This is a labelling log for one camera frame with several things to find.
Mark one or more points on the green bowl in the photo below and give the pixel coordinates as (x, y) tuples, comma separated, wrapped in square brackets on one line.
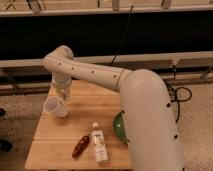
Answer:
[(118, 128)]

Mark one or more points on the clear plastic bottle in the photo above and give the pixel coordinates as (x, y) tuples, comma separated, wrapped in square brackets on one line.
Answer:
[(101, 154)]

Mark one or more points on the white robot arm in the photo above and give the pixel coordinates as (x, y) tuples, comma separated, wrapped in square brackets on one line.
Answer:
[(149, 122)]

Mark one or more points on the wooden table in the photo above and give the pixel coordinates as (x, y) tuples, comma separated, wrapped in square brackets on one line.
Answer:
[(55, 138)]

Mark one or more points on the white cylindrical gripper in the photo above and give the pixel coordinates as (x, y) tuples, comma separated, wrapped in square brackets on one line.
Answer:
[(53, 105)]

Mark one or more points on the dark red pepper toy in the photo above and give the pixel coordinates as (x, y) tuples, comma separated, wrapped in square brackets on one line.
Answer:
[(81, 146)]

